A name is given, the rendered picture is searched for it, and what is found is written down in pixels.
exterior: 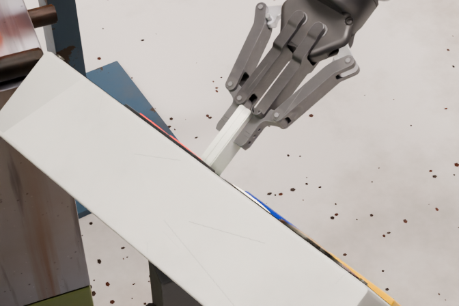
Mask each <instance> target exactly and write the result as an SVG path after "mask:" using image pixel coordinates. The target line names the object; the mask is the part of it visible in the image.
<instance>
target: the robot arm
mask: <svg viewBox="0 0 459 306"><path fill-rule="evenodd" d="M378 1H389V0H285V1H284V3H283V5H274V6H267V5H266V4H265V3H264V2H259V3H258V4H257V5H256V7H255V16H254V23H253V25H252V28H251V30H250V32H249V34H248V36H247V39H246V40H245V43H244V44H243V46H242V48H241V51H240V53H239V55H238V57H237V59H236V62H235V64H234V66H233V68H232V70H231V72H230V74H229V76H228V78H227V80H226V82H225V87H226V89H227V90H228V91H229V93H230V94H231V96H232V98H233V102H232V104H231V106H230V107H229V109H228V110H227V111H226V112H225V114H224V115H223V117H222V118H221V119H220V120H219V122H218V123H217V126H216V129H217V130H218V131H219V133H218V135H217V136H216V137H215V138H214V140H213V141H212V143H211V144H210V145H209V146H208V148H207V149H206V151H205V152H204V153H203V154H202V156H201V157H200V159H202V160H203V161H204V162H205V163H206V164H207V165H209V166H210V167H211V168H213V169H214V170H215V173H216V174H218V175H219V176H220V175H221V174H222V172H223V171H224V169H225V168H226V167H227V166H228V164H229V163H230V161H231V160H232V159H233V158H234V156H235V155H236V153H237V152H238V151H239V149H240V148H242V149H244V150H245V151H246V150H248V149H249V148H250V147H251V146H252V144H253V143H254V141H255V140H256V139H257V138H258V136H259V135H260V133H261V132H262V131H263V130H264V129H265V128H266V127H267V126H276V127H280V128H281V129H287V128H288V127H289V126H290V125H292V124H293V123H294V122H295V121H297V119H298V118H299V117H300V116H302V115H303V114H304V113H305V112H306V111H308V110H309V109H310V108H311V107H313V106H314V105H315V104H316V103H317V102H318V101H319V100H320V99H321V98H323V97H324V96H325V95H326V94H327V93H329V92H330V91H331V90H332V89H333V88H334V87H335V86H336V85H338V84H339V83H340V82H342V81H345V80H346V79H349V78H351V77H354V76H356V75H358V73H359V72H360V67H359V66H358V64H357V62H356V61H355V59H354V57H353V55H352V52H351V50H350V48H351V47H352V45H353V42H354V37H355V34H356V32H358V30H360V28H362V26H363V25H364V24H365V22H366V21H367V20H368V18H369V17H370V16H371V15H372V13H373V12H374V10H375V9H376V8H377V7H378ZM280 19H281V26H280V33H279V35H278V36H277V37H276V38H275V40H274V42H273V46H272V48H271V49H270V50H269V52H268V53H267V54H266V56H265V57H264V59H263V60H262V61H261V62H260V64H259V65H258V63H259V61H260V59H261V57H262V54H263V52H264V50H265V48H266V45H267V44H268V41H269V40H270V37H271V33H272V31H273V28H276V27H277V24H278V22H279V20H280ZM332 56H334V57H333V60H332V62H331V63H329V64H328V65H326V66H325V67H323V69H321V70H320V71H319V72H318V73H317V74H315V75H314V76H313V77H312V78H311V79H310V80H308V82H306V83H305V84H304V85H303V86H302V87H301V88H299V89H298V90H297V91H296V89H297V88H298V86H299V85H300V84H301V83H302V81H303V79H304V78H305V77H306V76H307V75H308V74H309V73H311V72H312V71H313V70H314V69H315V67H316V66H317V65H318V63H319V62H320V61H322V60H325V59H328V58H330V57H332ZM288 62H289V63H288ZM287 63H288V65H286V64H287ZM285 66H286V67H285ZM284 67H285V69H284ZM283 69H284V70H283ZM282 70H283V72H282V73H281V74H280V75H279V73H280V72H281V71H282ZM278 75H279V77H278V78H277V76H278ZM276 78H277V80H276V81H275V82H274V83H273V81H274V80H275V79H276ZM272 83H273V85H272V86H271V84H272ZM270 86H271V87H270ZM269 87H270V89H269V90H268V91H267V93H266V94H265V95H264V93H265V92H266V90H267V89H268V88H269ZM295 91H296V92H295ZM294 92H295V93H294ZM263 95H264V97H263V98H262V99H261V101H260V102H259V103H258V101H259V100H260V98H261V97H262V96H263ZM257 103H258V105H257V106H256V108H255V107H254V106H255V105H256V104H257Z"/></svg>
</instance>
